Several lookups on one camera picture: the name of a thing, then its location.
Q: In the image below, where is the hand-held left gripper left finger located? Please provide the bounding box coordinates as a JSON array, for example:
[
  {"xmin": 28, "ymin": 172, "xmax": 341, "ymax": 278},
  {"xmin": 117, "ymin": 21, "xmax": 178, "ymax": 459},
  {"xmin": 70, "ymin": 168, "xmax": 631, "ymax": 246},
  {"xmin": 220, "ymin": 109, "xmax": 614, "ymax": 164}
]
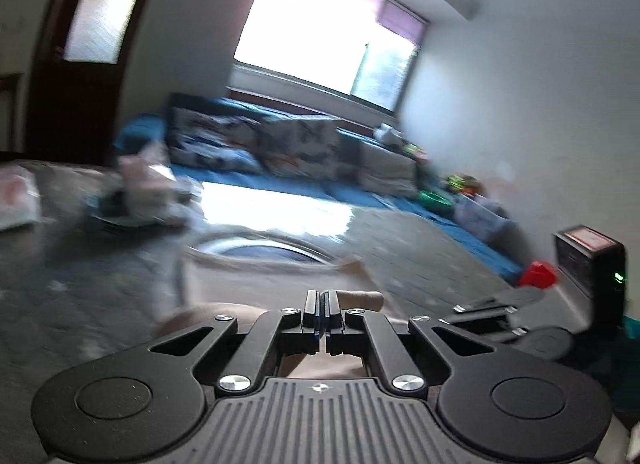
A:
[{"xmin": 150, "ymin": 289, "xmax": 321, "ymax": 393}]

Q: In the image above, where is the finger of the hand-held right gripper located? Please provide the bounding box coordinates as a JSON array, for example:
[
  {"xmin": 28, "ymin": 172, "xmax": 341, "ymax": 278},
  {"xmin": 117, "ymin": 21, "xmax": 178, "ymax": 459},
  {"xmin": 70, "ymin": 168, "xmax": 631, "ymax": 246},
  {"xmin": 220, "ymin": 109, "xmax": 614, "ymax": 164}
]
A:
[
  {"xmin": 452, "ymin": 289, "xmax": 546, "ymax": 316},
  {"xmin": 452, "ymin": 314, "xmax": 532, "ymax": 344}
]

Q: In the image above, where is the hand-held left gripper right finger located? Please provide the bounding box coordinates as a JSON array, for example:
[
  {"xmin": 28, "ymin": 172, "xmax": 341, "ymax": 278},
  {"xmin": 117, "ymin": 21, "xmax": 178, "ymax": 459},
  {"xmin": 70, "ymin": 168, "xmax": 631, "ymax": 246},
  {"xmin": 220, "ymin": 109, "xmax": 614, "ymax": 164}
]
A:
[{"xmin": 324, "ymin": 289, "xmax": 494, "ymax": 396}]

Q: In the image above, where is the cream garment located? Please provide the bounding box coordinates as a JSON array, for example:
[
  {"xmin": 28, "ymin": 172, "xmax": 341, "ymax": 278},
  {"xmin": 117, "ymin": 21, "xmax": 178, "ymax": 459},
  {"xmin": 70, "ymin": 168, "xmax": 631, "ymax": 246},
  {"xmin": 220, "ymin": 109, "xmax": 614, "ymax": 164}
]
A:
[{"xmin": 155, "ymin": 254, "xmax": 398, "ymax": 381}]

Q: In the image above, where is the red plastic stool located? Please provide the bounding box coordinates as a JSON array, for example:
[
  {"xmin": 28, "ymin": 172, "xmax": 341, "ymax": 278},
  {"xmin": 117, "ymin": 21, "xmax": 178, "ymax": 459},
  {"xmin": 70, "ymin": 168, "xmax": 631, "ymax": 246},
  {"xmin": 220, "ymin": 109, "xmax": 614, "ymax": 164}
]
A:
[{"xmin": 517, "ymin": 261, "xmax": 558, "ymax": 289}]

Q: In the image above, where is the clear plastic storage box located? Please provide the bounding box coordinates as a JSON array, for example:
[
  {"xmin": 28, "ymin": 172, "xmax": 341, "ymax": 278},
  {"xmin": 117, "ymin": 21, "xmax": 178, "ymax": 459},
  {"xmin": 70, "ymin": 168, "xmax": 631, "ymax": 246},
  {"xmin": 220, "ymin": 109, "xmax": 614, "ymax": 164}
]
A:
[{"xmin": 454, "ymin": 194, "xmax": 516, "ymax": 245}]

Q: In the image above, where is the round built-in table burner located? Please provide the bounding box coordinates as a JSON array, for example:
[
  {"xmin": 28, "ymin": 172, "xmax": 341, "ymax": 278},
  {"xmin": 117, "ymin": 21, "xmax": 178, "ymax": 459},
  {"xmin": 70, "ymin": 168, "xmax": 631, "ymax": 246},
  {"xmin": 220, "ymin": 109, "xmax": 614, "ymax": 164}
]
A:
[{"xmin": 192, "ymin": 227, "xmax": 337, "ymax": 270}]

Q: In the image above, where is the green plastic bowl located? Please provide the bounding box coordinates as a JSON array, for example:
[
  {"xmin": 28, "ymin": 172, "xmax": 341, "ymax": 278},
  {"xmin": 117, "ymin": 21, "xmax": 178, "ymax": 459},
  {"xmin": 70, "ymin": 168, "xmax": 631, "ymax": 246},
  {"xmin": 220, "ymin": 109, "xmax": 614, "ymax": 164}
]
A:
[{"xmin": 419, "ymin": 188, "xmax": 455, "ymax": 211}]

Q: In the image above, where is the grey pillow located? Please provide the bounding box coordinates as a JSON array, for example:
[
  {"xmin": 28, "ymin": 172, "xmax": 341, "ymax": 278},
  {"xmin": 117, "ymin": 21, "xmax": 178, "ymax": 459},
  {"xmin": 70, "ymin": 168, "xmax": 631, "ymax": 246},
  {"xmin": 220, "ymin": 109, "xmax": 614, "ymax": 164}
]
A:
[{"xmin": 359, "ymin": 140, "xmax": 418, "ymax": 197}]

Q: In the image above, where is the large butterfly print pillow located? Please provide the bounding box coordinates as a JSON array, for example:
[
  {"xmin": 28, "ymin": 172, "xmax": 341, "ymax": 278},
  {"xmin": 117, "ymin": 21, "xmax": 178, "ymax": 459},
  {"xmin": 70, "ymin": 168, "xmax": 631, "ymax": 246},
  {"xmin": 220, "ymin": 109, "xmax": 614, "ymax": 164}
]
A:
[{"xmin": 257, "ymin": 117, "xmax": 341, "ymax": 180}]

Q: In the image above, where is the panda plush toy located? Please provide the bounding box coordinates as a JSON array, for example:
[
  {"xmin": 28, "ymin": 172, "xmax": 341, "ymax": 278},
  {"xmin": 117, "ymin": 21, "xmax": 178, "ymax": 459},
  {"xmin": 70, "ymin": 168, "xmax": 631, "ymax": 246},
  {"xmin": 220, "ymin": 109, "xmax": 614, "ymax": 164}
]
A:
[{"xmin": 374, "ymin": 123, "xmax": 405, "ymax": 146}]

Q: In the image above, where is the folded butterfly print quilt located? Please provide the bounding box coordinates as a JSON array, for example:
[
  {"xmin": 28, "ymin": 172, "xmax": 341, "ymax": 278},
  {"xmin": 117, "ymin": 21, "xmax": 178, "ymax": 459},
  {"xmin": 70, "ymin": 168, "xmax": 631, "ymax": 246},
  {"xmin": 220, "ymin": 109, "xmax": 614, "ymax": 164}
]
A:
[{"xmin": 170, "ymin": 144, "xmax": 263, "ymax": 175}]

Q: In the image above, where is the small butterfly print pillow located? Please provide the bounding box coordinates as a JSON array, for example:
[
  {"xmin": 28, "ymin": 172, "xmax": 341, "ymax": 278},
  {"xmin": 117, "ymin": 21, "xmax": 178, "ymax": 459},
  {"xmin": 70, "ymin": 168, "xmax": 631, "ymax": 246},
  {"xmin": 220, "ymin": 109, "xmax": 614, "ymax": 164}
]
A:
[{"xmin": 167, "ymin": 107, "xmax": 261, "ymax": 167}]

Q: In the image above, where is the blue sofa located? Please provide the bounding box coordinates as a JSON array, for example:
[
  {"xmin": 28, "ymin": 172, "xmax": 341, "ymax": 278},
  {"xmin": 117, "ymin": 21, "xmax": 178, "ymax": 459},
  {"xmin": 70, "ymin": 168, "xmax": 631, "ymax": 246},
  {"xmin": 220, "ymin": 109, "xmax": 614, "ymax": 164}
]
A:
[{"xmin": 114, "ymin": 92, "xmax": 526, "ymax": 285}]

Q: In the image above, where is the window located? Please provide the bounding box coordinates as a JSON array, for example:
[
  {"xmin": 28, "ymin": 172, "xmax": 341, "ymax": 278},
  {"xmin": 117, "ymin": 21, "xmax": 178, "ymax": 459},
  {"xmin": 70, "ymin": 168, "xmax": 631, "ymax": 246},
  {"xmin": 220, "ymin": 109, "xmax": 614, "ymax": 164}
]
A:
[{"xmin": 231, "ymin": 0, "xmax": 430, "ymax": 112}]

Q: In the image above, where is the white plastic bag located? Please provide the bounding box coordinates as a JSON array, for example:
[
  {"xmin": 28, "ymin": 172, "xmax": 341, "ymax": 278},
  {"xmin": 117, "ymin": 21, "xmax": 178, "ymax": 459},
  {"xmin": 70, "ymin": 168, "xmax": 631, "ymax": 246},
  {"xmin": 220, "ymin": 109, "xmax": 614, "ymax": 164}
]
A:
[{"xmin": 0, "ymin": 164, "xmax": 42, "ymax": 232}]

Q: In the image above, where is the dark wooden door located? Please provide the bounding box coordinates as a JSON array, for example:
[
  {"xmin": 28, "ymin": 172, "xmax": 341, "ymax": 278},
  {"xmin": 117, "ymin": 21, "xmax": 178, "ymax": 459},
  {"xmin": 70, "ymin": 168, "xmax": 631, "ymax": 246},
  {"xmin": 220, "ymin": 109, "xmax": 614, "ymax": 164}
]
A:
[{"xmin": 27, "ymin": 0, "xmax": 168, "ymax": 167}]

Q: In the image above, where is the dark wooden frame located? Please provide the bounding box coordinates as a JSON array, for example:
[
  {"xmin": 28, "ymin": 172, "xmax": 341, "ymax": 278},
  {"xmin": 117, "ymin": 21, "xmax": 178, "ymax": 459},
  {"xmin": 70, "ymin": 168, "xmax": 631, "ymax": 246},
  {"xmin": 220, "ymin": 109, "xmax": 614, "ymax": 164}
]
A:
[{"xmin": 0, "ymin": 73, "xmax": 25, "ymax": 155}]

